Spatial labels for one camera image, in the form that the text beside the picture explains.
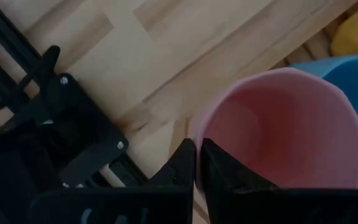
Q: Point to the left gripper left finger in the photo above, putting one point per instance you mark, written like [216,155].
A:
[182,168]

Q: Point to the wooden slatted tray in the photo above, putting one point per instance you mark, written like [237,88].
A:
[275,46]

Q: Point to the plain pink mug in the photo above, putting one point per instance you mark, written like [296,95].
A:
[291,133]

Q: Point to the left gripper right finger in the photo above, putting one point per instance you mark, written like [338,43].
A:
[228,193]

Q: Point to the plain blue mug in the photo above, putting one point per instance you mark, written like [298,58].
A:
[356,81]

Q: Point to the black aluminium table frame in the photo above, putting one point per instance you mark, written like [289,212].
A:
[8,34]

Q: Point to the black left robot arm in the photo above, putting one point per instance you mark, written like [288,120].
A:
[17,161]

